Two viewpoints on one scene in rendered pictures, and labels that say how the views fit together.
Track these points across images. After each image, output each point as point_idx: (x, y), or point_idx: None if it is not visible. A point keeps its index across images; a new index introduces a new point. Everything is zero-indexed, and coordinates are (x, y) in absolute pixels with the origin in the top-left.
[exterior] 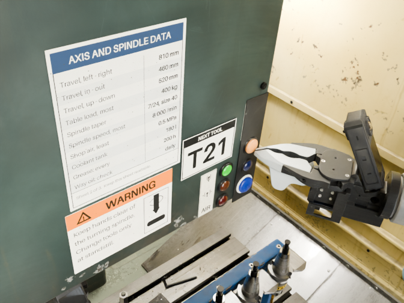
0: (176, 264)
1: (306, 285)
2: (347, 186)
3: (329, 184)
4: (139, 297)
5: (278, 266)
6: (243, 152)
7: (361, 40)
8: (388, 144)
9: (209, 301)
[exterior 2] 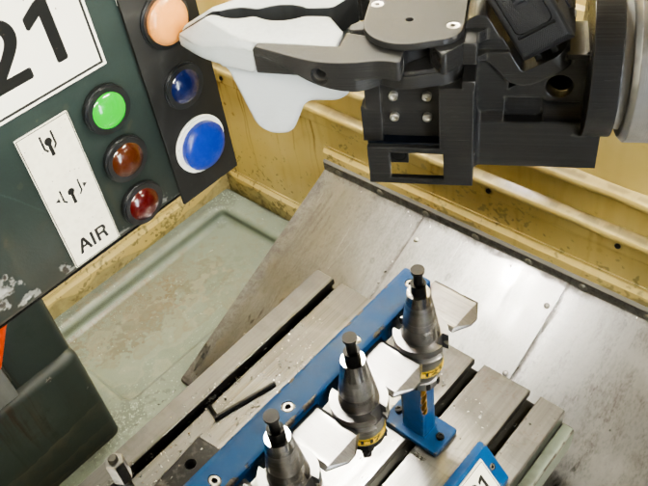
0: (230, 367)
1: (507, 344)
2: (461, 58)
3: (406, 69)
4: (163, 452)
5: (411, 328)
6: (147, 45)
7: None
8: None
9: None
